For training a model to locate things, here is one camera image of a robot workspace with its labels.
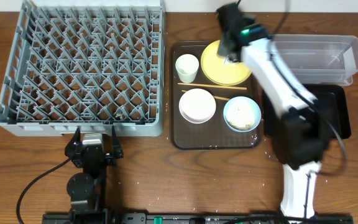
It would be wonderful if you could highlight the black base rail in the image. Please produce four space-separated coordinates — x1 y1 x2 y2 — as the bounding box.
42 212 354 224

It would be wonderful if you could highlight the pile of white rice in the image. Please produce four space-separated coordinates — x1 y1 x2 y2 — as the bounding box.
226 101 255 131

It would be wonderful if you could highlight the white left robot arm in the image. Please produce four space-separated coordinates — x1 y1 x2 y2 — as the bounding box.
65 128 124 223

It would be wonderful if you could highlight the grey plastic dish rack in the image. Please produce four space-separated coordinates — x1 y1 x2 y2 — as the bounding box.
0 1 165 136

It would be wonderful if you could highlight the cream plastic cup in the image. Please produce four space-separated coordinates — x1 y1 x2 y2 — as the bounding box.
175 54 200 83

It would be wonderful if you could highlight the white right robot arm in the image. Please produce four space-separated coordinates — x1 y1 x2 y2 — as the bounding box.
216 2 335 223

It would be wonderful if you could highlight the upper wooden chopstick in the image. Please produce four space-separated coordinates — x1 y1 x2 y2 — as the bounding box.
178 83 247 90

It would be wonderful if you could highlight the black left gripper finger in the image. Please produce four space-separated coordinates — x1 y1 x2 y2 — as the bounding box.
111 126 124 158
68 127 81 152

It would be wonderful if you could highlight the wooden chopstick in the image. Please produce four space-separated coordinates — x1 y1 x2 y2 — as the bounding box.
181 90 230 101
178 83 247 90

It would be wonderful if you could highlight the light blue plastic bowl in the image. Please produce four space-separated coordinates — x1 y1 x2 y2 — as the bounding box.
223 96 262 133

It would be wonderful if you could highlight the black waste tray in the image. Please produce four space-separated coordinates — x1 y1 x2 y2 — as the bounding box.
262 84 351 139

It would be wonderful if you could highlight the clear plastic waste bin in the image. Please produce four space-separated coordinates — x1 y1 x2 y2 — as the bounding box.
274 34 358 86

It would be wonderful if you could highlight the yellow plastic plate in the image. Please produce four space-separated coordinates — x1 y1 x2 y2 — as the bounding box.
201 40 251 86

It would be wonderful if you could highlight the dark brown serving tray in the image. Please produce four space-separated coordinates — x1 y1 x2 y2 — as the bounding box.
168 40 263 150

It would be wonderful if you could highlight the lower wooden chopstick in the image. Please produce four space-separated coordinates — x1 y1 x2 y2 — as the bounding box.
181 90 230 101

